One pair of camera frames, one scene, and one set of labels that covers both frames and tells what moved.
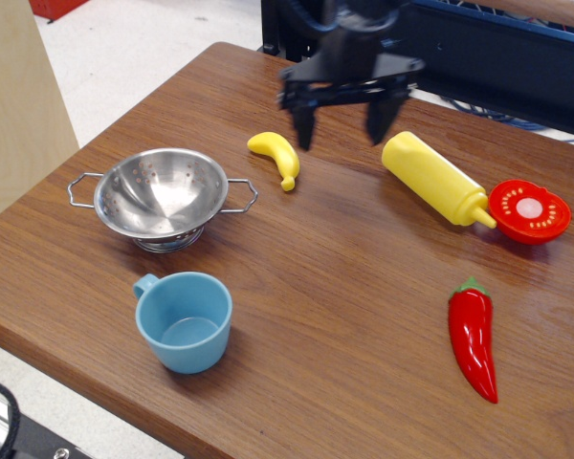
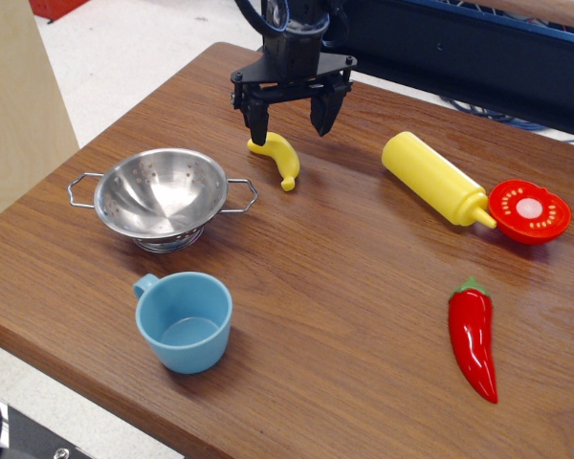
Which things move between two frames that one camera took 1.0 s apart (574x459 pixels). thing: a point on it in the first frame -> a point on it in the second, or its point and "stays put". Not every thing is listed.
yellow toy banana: x=285 y=155 stays put
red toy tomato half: x=528 y=213 stays put
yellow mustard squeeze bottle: x=436 y=178 stays put
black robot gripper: x=350 y=68 -> x=294 y=67
